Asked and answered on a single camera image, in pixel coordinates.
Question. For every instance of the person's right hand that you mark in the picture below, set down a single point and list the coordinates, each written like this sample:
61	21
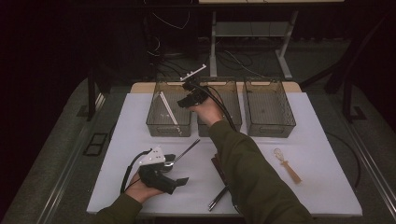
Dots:
210	113

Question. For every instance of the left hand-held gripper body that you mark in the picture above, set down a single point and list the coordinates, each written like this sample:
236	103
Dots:
157	180

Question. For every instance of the metal spoon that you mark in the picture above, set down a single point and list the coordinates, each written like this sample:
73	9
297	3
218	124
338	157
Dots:
186	151

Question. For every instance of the white metal desk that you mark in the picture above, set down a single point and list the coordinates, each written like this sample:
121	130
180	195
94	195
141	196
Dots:
213	46

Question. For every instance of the white chopstick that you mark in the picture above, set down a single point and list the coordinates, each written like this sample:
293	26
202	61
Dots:
171	108

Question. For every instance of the metal chopstick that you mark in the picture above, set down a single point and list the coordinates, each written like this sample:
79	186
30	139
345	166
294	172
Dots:
220	200
217	199

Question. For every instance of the person's left hand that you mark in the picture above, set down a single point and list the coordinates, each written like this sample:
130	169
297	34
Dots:
141	193

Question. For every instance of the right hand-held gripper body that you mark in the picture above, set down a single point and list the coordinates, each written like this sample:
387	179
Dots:
197	95

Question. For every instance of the white table mat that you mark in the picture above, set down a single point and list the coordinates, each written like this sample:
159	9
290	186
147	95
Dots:
130	130

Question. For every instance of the black floor frame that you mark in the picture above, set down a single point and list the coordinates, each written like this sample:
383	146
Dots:
96	144

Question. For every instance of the smoky clear plastic bin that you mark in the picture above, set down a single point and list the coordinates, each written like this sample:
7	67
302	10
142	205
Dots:
155	130
271	93
236	102

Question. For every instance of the aluminium floor rail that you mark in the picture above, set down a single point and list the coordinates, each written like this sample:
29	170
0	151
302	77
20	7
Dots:
63	174
373	169

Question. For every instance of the black metal stand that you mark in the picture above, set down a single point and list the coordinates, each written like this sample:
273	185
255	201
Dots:
91	99
347	99

